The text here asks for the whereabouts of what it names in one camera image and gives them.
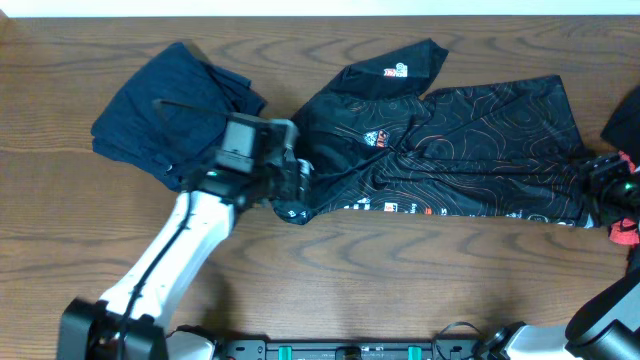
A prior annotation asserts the black orange patterned sports jersey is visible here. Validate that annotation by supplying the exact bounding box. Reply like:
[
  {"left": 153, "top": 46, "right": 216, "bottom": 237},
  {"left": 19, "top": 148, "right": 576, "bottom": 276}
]
[{"left": 272, "top": 40, "right": 593, "bottom": 228}]

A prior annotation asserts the folded dark blue garment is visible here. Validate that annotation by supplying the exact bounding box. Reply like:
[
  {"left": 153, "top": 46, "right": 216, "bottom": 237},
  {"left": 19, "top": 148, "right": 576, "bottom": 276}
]
[{"left": 91, "top": 41, "right": 266, "bottom": 192}]

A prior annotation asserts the red cloth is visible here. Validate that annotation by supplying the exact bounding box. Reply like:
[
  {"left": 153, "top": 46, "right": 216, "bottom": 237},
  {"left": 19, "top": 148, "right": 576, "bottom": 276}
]
[{"left": 607, "top": 151, "right": 639, "bottom": 246}]

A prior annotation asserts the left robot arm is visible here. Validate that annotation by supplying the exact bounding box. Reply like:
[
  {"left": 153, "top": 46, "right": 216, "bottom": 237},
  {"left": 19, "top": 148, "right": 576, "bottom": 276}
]
[{"left": 56, "top": 113, "right": 311, "bottom": 359}]

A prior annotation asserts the black aluminium mounting rail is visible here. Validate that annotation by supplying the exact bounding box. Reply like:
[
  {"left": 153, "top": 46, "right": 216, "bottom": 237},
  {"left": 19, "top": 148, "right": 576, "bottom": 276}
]
[{"left": 212, "top": 338, "right": 482, "bottom": 360}]

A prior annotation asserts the black fabric at right edge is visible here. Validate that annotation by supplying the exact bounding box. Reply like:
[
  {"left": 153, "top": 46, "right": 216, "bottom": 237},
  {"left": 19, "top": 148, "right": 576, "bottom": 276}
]
[{"left": 601, "top": 86, "right": 639, "bottom": 165}]

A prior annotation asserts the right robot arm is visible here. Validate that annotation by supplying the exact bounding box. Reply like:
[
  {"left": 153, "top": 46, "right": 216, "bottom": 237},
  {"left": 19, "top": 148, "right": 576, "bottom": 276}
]
[{"left": 484, "top": 153, "right": 639, "bottom": 360}]

